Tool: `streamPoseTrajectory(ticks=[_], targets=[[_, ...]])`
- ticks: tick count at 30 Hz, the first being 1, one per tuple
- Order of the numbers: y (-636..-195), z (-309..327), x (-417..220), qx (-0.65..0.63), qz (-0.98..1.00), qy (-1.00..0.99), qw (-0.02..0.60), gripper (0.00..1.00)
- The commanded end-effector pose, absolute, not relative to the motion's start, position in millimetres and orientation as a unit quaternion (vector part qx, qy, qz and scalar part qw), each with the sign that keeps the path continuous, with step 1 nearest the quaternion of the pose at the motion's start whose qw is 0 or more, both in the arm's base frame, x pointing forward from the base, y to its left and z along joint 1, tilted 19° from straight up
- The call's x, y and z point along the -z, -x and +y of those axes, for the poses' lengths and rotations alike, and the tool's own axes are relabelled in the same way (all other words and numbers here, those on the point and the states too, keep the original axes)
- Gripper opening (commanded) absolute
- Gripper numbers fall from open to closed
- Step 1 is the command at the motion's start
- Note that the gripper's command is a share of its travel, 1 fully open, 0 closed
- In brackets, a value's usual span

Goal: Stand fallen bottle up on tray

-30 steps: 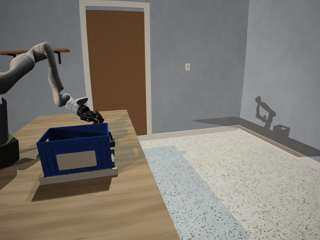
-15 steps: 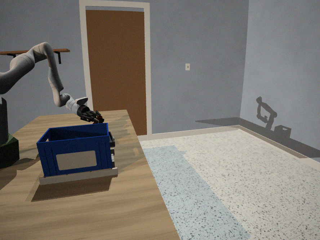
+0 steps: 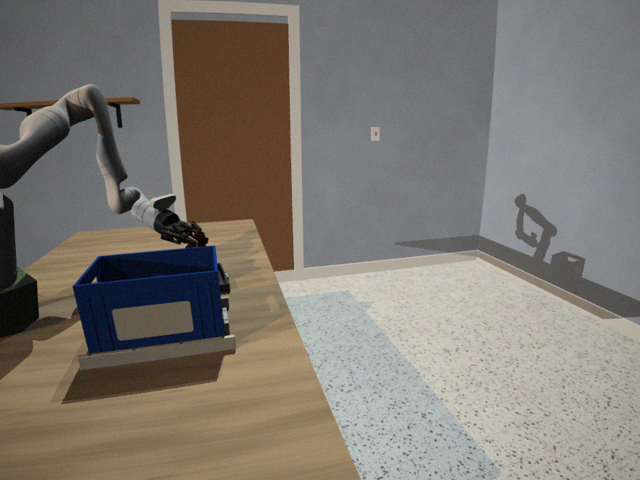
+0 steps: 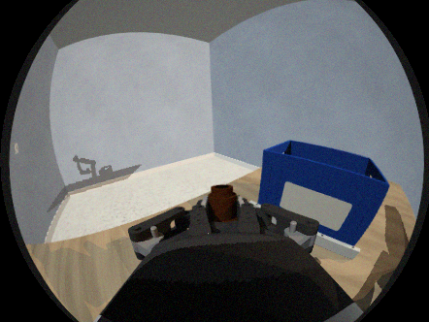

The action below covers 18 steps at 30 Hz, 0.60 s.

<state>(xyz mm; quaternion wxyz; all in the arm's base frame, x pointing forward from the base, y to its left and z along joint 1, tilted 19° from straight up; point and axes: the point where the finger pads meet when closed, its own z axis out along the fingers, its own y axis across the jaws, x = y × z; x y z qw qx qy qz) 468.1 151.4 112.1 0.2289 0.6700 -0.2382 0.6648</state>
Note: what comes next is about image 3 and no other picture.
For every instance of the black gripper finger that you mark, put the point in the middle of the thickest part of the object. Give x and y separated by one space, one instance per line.
192 228
182 237

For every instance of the blue crate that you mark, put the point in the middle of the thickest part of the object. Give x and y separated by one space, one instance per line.
130 307

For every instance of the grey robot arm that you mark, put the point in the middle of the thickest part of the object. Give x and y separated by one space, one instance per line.
46 128

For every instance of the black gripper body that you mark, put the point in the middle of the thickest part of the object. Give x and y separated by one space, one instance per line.
164 221

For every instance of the brown glass bottle with white label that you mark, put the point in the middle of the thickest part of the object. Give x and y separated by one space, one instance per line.
200 236

